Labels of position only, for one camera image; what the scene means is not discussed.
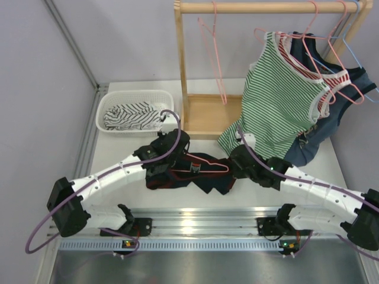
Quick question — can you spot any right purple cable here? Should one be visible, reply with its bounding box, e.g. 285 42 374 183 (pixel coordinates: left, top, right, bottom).
236 124 379 261

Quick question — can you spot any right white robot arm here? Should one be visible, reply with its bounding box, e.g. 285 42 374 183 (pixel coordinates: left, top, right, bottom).
230 145 378 251

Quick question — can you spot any pink hanger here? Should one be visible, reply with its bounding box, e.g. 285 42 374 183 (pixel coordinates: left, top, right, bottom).
171 153 230 179
198 1 227 105
286 0 365 105
254 1 336 104

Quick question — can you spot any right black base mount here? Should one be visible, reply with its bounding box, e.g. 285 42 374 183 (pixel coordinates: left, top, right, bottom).
256 217 296 237

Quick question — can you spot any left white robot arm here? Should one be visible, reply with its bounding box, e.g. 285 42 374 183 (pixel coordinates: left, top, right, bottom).
47 129 190 237

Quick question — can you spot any pink hanger under red top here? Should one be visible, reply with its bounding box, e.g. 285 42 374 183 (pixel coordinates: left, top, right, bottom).
286 0 365 105

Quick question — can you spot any wooden clothes rack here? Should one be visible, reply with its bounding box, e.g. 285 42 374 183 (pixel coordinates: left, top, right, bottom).
174 1 374 140

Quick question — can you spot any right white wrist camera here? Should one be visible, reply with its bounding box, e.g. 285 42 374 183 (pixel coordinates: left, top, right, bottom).
235 133 256 150

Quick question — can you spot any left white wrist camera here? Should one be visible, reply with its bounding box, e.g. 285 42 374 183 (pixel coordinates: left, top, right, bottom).
160 113 180 133

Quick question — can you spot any dark blue tank top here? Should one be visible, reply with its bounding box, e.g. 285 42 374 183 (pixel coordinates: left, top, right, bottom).
284 38 361 167

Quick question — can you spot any navy maroon tank top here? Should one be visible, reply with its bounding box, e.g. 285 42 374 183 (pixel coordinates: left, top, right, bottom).
146 153 236 195

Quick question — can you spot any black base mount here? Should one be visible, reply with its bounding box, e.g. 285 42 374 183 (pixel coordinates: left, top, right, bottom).
256 217 296 237
116 218 152 237

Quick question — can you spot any black white striped shirt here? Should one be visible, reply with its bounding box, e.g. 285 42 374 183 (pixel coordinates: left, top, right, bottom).
104 102 163 131

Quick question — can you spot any red striped tank top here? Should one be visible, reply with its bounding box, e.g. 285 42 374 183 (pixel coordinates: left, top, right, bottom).
275 33 351 119

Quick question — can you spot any slotted grey cable duct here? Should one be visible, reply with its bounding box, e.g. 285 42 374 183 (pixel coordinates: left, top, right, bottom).
59 239 300 252

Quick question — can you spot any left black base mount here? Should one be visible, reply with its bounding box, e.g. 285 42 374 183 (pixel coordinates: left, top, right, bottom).
116 218 152 237

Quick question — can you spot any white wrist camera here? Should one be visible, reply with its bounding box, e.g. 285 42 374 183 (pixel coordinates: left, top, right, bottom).
235 133 256 150
160 113 180 133

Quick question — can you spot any green striped tank top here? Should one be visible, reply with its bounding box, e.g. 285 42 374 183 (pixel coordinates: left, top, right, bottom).
217 32 330 159

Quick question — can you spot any aluminium rail frame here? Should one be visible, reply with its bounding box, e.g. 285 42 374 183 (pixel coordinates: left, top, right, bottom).
47 82 371 237

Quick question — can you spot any pink hanger under green top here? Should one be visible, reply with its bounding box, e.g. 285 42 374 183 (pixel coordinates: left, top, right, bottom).
254 1 336 104

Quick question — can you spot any white plastic basket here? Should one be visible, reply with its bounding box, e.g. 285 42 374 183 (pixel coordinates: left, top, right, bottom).
95 90 174 137

